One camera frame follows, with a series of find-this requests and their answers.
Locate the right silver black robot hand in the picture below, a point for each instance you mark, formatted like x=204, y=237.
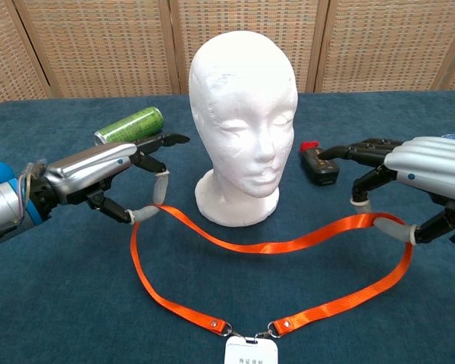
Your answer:
x=432, y=163

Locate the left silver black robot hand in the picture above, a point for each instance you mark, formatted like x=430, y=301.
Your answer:
x=91, y=170

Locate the white id badge card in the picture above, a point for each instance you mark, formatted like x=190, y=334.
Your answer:
x=250, y=350

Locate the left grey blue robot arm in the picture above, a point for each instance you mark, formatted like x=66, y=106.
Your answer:
x=4, y=208

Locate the white foam mannequin head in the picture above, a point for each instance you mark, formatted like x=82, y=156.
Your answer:
x=239, y=113

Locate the small clear wrapped metal item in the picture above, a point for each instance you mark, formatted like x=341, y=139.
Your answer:
x=36, y=167

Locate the green drink can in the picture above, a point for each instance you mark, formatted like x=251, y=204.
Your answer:
x=136, y=125

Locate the black red handheld device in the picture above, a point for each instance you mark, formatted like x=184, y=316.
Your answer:
x=322, y=170

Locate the dark blue carpet table cover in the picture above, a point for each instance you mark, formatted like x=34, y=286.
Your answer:
x=79, y=284

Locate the woven bamboo folding screen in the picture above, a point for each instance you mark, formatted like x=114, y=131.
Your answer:
x=98, y=45

